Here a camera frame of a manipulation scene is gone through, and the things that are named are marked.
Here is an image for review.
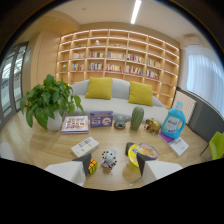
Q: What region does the green ceramic cactus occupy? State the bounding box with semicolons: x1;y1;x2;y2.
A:
130;105;145;132

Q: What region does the yellow round tin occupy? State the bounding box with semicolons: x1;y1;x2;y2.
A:
127;142;160;168

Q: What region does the rubik's cube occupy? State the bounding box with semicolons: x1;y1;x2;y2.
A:
87;158;99;176

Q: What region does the small white box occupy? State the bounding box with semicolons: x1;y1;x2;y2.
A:
70;136;100;158

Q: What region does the white book with purple cover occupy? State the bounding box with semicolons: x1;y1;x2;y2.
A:
157;131;190;158

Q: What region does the white spotted toy figure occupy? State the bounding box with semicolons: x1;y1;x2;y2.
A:
101;148;118;169

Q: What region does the golden elephant figurine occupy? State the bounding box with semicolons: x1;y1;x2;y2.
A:
143;117;162;135

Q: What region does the colourful picture book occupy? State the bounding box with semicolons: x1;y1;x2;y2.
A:
60;115;90;135

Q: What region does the blue detergent bottle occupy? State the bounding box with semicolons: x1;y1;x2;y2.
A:
160;101;187;140

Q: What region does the small grey-green figurine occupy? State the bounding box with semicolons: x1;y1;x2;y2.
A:
113;114;128;130

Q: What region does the purple box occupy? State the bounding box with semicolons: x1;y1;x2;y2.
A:
89;110;114;129

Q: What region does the green chair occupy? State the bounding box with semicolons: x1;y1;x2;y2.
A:
199;131;224;161

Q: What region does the white radiator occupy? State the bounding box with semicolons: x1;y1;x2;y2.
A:
171;89;198;125

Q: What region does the green leafy potted plant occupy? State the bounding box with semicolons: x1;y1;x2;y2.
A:
19;73;85;131

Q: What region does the yellow cushion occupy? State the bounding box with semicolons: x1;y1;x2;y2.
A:
84;76;114;101
128;80;154;108

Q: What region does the grey sofa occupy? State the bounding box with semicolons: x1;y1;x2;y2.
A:
65;77;170;125

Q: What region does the white window curtain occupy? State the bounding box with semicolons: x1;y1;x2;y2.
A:
185;46;224;118

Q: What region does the glass door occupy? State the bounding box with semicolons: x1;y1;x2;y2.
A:
0;41;30;126

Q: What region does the white air conditioner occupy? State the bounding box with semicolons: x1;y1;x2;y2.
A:
181;34;204;48

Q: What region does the ceiling strip light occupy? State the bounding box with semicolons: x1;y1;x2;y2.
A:
130;0;143;25

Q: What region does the wooden bookshelf wall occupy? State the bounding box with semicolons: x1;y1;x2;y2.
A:
55;28;181;110

